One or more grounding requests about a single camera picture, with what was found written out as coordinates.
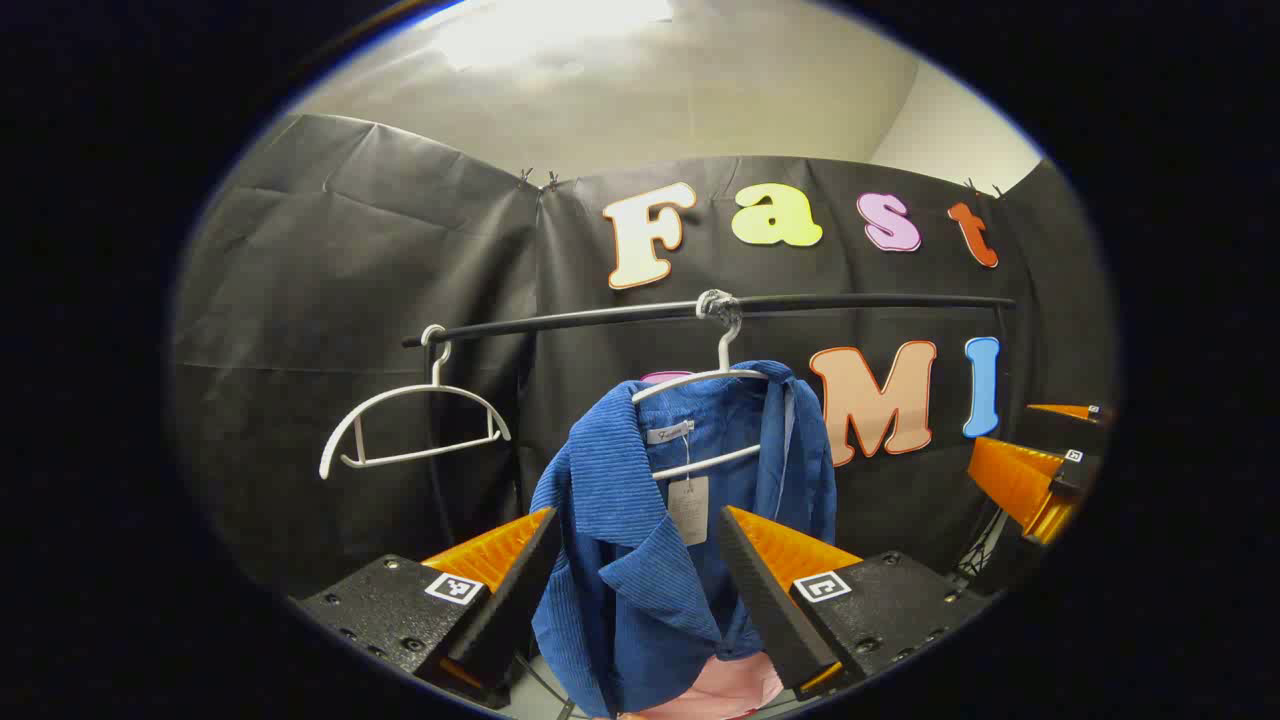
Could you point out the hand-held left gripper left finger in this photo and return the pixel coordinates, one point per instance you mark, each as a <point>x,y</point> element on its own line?
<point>505,620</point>

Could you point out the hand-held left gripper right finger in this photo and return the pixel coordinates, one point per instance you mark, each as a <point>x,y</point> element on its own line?
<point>770,610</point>

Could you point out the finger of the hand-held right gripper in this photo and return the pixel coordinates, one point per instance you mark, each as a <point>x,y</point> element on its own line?
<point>1085,410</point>
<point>1015,480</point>

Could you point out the plain white hanger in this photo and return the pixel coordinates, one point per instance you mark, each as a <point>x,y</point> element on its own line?
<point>438,372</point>

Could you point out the white hanger with taped hook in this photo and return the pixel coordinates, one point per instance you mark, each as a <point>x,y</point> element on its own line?
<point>722,350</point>

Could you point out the black clothes rack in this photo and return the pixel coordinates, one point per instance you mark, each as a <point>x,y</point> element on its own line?
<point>600,315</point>

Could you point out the pink cloth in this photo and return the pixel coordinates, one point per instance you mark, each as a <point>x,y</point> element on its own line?
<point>720,690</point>

